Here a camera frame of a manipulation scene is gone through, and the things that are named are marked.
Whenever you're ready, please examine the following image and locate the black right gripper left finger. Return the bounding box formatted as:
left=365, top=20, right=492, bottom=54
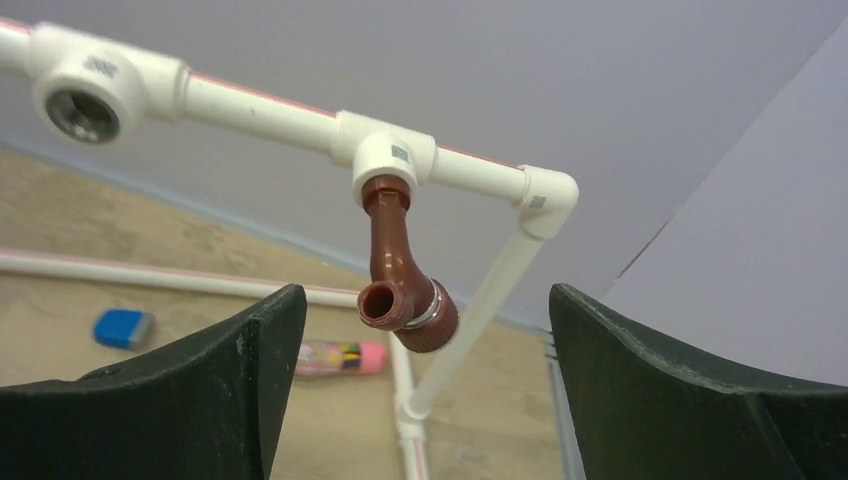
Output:
left=1, top=285, right=307, bottom=479

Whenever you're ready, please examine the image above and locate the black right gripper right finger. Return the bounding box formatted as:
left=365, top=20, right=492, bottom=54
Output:
left=549, top=284, right=847, bottom=479

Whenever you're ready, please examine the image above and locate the brown water faucet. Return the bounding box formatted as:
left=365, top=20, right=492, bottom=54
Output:
left=357, top=174, right=459, bottom=353

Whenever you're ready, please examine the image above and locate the white PVC pipe frame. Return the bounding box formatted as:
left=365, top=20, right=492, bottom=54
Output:
left=1, top=19, right=579, bottom=479

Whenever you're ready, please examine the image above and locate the blue cube block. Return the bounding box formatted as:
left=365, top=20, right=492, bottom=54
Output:
left=92, top=308, right=155, bottom=350

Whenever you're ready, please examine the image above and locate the pink capped colourful can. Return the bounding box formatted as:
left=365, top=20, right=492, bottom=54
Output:
left=295, top=340, right=388, bottom=378

